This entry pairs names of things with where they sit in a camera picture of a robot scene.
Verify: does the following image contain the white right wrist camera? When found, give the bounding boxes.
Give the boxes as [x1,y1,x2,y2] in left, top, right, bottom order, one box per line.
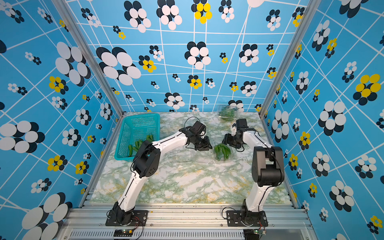
[231,125,237,136]

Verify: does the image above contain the clear clamshell with peppers back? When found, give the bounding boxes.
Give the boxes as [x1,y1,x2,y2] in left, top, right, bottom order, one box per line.
[218,105,242,122]

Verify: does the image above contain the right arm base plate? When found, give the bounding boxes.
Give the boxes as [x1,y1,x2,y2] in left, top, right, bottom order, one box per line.
[226,211,269,228]

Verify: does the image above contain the green peppers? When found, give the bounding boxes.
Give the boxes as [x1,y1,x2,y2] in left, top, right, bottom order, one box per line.
[128,135,154,157]

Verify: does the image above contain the clear clamshell with peppers front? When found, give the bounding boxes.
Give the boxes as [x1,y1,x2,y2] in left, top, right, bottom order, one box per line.
[176,148,213,164]

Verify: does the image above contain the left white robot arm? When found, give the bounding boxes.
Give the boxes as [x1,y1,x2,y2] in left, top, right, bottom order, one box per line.
[110,121,213,226]

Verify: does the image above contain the aluminium frame post left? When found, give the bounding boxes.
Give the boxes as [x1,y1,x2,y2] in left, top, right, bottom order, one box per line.
[52,0,124,116]

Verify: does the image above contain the teal plastic basket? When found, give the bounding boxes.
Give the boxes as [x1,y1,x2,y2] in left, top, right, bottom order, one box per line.
[115,114,160,162]

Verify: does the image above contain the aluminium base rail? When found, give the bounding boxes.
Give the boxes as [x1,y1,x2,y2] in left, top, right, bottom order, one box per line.
[57,201,318,240]

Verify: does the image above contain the clear clamshell with peppers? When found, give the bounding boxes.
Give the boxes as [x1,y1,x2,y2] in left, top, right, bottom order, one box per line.
[213,141,236,162]
[176,148,213,164]
[218,105,242,122]

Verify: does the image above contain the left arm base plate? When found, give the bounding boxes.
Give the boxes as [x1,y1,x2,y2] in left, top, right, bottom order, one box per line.
[105,210,148,227]

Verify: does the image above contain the left controller board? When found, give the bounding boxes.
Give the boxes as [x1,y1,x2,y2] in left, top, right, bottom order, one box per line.
[113,229,135,240]

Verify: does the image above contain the aluminium frame post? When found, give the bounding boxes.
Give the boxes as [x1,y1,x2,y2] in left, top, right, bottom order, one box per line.
[52,0,124,116]
[260,0,321,118]

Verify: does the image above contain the aluminium frame post right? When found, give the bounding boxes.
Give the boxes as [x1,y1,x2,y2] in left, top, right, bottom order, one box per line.
[260,0,321,118]

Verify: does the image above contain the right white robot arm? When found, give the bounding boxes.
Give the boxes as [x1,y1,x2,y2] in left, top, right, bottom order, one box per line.
[223,119,285,227]

